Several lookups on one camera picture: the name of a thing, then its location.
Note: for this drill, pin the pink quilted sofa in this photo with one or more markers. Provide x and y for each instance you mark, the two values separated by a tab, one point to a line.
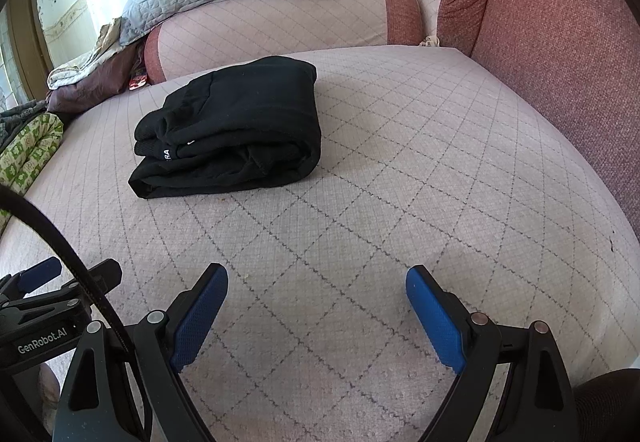
375	172

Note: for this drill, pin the cream crumpled cloth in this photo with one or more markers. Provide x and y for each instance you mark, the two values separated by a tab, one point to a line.
75	70

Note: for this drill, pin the dark grey cloth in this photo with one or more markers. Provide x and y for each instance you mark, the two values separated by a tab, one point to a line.
15	120

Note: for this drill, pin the green patterned blanket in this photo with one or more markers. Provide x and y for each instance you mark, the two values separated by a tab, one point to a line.
25	157

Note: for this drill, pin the black pants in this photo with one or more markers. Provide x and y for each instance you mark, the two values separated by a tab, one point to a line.
240	132

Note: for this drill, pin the purple cloth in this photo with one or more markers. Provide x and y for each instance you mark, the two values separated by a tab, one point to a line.
100	82

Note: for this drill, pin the person's dark knit clothing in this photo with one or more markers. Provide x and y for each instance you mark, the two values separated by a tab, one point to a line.
605	407

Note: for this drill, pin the window with wooden frame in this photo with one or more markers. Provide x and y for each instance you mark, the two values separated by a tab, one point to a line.
15	62

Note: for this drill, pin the red backrest cushion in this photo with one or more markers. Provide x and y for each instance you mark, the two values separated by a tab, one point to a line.
550	47

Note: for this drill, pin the pink quilted bolster cushion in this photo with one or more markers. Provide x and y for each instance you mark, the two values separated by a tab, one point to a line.
280	22

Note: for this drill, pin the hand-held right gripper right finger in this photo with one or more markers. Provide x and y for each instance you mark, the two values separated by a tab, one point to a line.
435	317

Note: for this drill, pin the red and white packet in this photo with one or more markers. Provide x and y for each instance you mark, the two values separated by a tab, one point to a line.
138	82

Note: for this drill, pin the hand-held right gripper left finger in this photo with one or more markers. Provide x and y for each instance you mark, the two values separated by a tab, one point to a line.
197	317

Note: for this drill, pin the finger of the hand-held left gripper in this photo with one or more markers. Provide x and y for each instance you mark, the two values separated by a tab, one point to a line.
37	269
102	270

